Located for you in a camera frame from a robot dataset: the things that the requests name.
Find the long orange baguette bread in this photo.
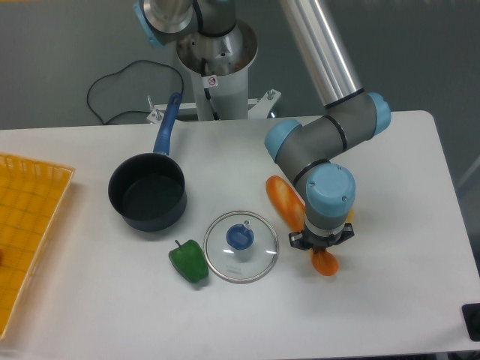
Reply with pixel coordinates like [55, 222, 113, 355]
[265, 175, 339, 276]

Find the black object at table corner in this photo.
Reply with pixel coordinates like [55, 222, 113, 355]
[461, 303, 480, 342]

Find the yellow bell pepper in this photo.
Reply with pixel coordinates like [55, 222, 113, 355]
[346, 209, 354, 223]

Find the dark saucepan blue handle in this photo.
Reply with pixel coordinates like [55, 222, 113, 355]
[108, 92, 187, 232]

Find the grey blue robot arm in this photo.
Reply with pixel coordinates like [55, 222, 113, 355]
[134, 1, 392, 252]

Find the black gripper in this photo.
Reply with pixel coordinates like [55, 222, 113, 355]
[289, 223, 354, 261]

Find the black cable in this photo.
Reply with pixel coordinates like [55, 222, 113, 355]
[86, 59, 185, 125]

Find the yellow plastic basket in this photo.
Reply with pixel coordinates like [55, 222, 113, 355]
[1, 153, 75, 338]

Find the glass pot lid blue knob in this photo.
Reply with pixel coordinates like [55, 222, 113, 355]
[202, 211, 279, 284]

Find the green bell pepper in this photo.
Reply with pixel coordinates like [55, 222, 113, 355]
[168, 239, 209, 284]

